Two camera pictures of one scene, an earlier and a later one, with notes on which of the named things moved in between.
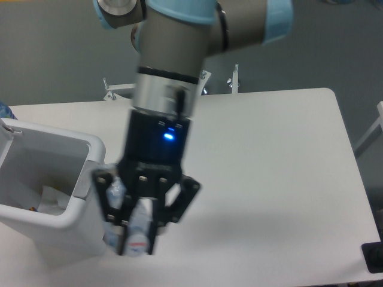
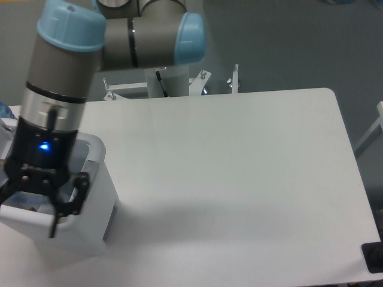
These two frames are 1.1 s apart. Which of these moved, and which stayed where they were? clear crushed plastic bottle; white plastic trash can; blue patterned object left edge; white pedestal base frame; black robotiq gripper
Moved: clear crushed plastic bottle; black robotiq gripper
Stayed: blue patterned object left edge; white plastic trash can; white pedestal base frame
